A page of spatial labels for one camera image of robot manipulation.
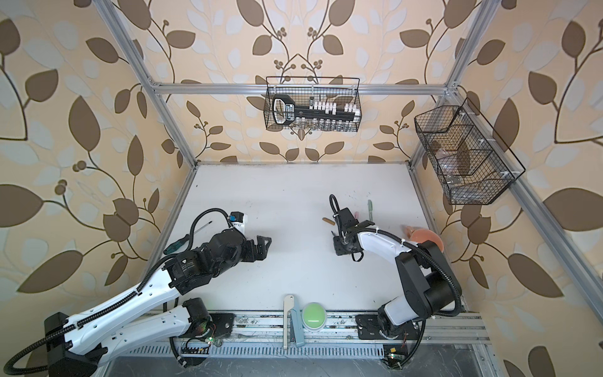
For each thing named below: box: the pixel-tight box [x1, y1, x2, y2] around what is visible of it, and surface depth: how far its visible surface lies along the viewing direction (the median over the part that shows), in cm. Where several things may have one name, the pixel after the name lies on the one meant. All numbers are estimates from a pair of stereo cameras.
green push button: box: [301, 302, 327, 331], surface depth 76 cm
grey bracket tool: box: [283, 294, 305, 350], surface depth 74 cm
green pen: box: [367, 199, 373, 222], surface depth 106 cm
